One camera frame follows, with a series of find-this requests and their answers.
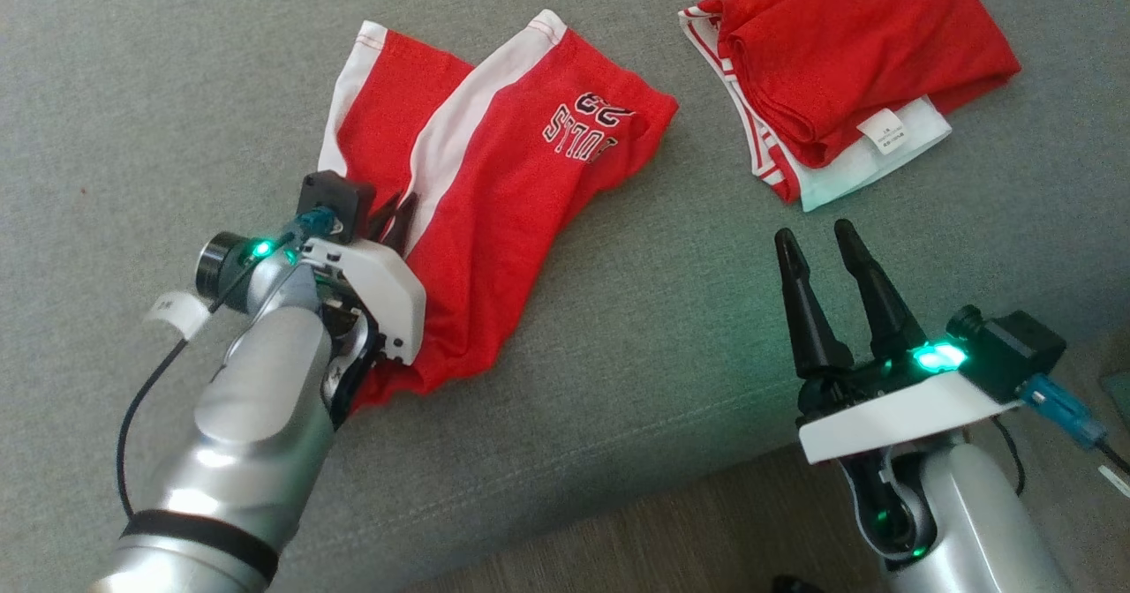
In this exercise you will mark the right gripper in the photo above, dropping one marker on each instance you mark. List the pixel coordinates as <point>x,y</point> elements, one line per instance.
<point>900,408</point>

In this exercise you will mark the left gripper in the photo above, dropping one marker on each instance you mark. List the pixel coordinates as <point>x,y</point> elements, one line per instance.
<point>388,293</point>

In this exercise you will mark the red basketball shorts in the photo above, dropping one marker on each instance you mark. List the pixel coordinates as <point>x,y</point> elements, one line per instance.
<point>494,205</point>

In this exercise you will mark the red basketball jersey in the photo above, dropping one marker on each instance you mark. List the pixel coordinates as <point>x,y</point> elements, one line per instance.
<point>847,46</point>

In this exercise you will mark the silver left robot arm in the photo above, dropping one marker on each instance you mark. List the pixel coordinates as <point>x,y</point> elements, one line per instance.
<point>247,434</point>

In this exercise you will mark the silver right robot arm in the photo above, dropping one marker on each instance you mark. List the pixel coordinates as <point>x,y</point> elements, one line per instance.
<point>980,522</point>

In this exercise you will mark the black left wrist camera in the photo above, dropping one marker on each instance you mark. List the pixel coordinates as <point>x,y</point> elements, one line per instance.
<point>335,194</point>

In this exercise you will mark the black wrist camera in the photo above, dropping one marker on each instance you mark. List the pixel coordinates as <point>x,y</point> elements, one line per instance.
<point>1015,355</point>
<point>335,194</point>

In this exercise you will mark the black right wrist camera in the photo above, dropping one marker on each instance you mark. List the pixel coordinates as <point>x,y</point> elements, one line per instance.
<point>1015,355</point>

